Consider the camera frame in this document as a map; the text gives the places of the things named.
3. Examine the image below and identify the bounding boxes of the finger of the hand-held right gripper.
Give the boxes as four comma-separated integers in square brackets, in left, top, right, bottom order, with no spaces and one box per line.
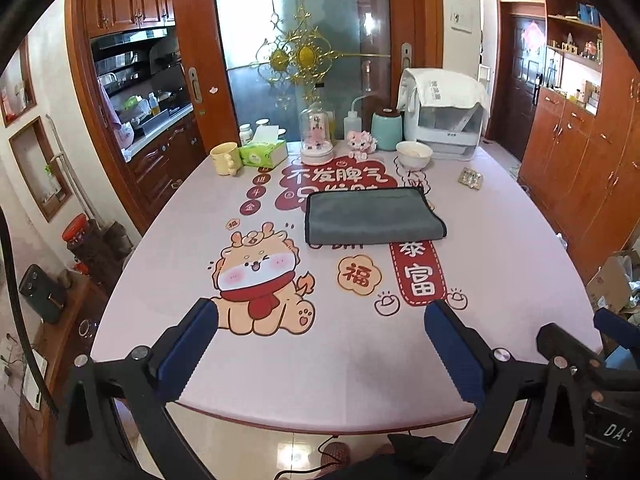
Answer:
[537,323,604,377]
[593,308,640,349]

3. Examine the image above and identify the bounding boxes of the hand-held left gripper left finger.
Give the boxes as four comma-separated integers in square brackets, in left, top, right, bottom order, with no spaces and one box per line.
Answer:
[52,298,219,480]

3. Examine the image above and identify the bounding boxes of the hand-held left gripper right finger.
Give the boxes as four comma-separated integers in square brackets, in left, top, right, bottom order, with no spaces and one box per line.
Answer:
[423,298,592,480]

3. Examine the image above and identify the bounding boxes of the grey towel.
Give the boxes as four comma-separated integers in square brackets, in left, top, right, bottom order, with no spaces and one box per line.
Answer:
[304,186,448,247]

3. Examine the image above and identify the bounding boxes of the cardboard box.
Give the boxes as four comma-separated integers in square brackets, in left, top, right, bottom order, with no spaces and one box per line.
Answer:
[584,249,640,315]

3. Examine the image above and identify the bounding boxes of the pink printed tablecloth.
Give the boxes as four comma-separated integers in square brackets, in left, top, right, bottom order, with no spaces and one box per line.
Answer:
[90,146,604,434]

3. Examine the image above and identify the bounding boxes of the person's dark trousers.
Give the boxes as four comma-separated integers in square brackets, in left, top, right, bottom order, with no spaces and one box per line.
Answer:
[330,434,453,480]

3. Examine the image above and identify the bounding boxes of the wooden side table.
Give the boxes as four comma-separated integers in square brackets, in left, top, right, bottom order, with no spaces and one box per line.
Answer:
[19,274,109,463]

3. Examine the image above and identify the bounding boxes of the red-brown slipper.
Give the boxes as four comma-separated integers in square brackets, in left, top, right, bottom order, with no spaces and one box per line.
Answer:
[320,442,352,469]

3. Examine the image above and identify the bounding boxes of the black air fryer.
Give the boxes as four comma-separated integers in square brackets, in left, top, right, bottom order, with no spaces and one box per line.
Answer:
[18,263,67,324]

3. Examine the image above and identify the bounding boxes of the white power strip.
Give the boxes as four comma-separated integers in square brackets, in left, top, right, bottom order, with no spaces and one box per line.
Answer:
[22,354,49,409]

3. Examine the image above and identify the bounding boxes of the red-lidded jar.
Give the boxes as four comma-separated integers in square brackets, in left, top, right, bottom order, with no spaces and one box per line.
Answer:
[61,213,94,262]

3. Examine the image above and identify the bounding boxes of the tall wooden cabinet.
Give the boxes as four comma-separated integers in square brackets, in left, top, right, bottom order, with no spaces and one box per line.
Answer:
[517,0,640,283]

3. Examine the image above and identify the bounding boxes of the pill blister pack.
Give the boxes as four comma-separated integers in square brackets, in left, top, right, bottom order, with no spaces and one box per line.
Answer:
[457,167,485,191]

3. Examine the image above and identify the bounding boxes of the yellow mug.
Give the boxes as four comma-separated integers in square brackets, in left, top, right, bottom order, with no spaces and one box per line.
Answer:
[209,142,244,177]

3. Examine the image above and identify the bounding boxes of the white bowl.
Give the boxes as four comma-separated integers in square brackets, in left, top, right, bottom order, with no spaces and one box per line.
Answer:
[395,140,434,171]

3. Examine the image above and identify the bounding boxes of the green tissue box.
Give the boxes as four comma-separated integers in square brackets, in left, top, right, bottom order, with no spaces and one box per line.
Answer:
[238,125,290,170]

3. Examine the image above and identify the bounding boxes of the white countertop appliance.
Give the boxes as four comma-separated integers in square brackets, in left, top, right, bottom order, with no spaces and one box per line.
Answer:
[404,100,485,160]

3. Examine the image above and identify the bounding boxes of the pink flower toy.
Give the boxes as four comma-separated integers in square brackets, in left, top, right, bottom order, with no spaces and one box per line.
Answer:
[347,130,377,154]

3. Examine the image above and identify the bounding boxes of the mint green canister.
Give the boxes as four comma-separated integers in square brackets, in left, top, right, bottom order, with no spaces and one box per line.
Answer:
[370,108,405,152]

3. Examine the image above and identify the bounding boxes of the clear plastic wash bottle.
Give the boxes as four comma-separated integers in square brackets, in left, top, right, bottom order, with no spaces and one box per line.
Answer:
[343,94,377,142]

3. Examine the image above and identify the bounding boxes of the glass dome with pink figure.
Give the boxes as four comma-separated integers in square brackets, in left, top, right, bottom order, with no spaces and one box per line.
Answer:
[298,100,335,166]

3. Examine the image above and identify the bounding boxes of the dark brown door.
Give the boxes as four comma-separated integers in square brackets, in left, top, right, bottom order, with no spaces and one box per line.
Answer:
[492,0,547,150]

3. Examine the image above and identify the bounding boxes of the white cloth cover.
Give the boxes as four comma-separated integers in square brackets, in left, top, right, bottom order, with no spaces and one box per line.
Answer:
[397,67,489,115]

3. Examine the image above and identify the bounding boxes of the red door decoration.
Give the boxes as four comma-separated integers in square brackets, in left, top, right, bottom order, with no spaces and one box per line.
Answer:
[522,19,544,54]

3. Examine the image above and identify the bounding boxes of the gold door ornament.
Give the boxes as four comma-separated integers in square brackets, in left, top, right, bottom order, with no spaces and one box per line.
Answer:
[254,4,334,111]

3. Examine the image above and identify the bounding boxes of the thin black floor cable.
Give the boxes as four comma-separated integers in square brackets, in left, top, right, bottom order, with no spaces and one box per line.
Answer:
[271,437,335,480]

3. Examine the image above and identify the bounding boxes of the thick black cable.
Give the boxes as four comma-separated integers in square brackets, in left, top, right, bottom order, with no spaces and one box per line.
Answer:
[0,207,57,413]

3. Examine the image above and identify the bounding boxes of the white wall switch panel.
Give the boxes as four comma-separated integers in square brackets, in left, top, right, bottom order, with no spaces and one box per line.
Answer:
[449,2,475,34]

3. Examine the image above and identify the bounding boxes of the wooden kitchen wall cabinet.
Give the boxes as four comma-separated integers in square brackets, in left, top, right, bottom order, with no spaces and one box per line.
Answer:
[76,0,177,39]

